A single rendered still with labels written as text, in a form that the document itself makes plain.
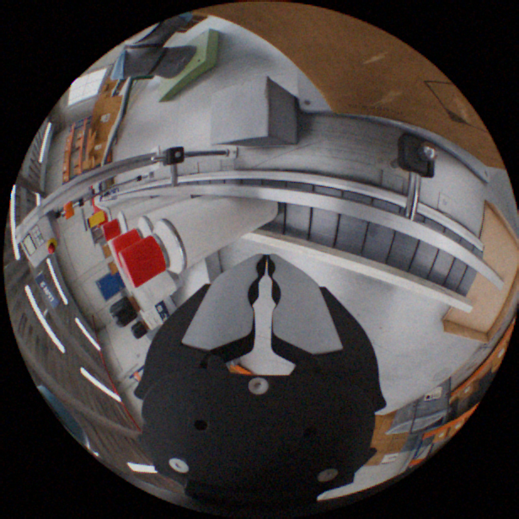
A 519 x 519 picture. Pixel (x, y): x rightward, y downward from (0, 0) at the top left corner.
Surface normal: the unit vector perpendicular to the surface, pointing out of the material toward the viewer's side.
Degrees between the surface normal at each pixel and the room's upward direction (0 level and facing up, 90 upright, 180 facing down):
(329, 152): 0
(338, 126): 0
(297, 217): 0
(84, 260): 90
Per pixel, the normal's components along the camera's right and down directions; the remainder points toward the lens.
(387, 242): -0.54, 0.44
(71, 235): 0.84, 0.19
